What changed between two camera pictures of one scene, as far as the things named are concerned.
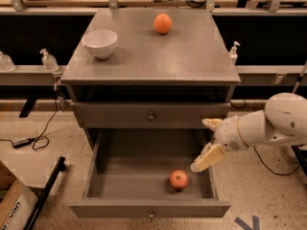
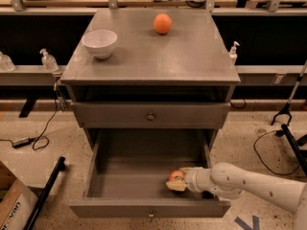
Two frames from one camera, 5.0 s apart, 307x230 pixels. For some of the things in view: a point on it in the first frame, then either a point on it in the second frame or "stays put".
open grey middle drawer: x=129 y=174 stays put
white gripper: x=227 y=134 → x=193 y=179
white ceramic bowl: x=101 y=42 stays put
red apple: x=178 y=178 stays put
